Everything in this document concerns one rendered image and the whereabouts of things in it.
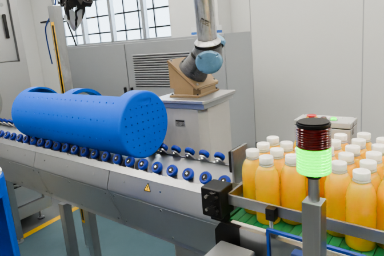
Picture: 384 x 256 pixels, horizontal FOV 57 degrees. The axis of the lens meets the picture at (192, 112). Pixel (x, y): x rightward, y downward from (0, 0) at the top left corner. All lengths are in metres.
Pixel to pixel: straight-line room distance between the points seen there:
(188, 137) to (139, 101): 0.35
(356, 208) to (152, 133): 0.89
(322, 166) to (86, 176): 1.19
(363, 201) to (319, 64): 3.05
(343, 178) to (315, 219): 0.24
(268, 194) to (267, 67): 3.14
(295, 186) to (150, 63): 2.45
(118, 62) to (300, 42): 1.90
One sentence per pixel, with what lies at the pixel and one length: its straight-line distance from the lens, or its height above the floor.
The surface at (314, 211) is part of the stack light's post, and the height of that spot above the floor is 1.09.
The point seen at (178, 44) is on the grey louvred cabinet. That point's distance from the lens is 3.07.
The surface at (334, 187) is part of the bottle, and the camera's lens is 0.96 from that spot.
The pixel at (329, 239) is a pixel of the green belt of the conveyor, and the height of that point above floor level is 0.90.
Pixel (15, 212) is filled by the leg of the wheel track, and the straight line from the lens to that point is 3.05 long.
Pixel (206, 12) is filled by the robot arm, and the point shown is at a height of 1.52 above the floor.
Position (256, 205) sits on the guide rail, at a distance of 1.01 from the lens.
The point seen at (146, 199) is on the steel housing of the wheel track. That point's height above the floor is 0.84.
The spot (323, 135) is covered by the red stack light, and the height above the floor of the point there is 1.24.
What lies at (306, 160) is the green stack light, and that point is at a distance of 0.69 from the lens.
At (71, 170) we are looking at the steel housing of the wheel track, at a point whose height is 0.87.
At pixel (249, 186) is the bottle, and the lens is 1.07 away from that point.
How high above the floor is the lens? 1.43
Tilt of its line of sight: 12 degrees down
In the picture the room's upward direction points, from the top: 5 degrees counter-clockwise
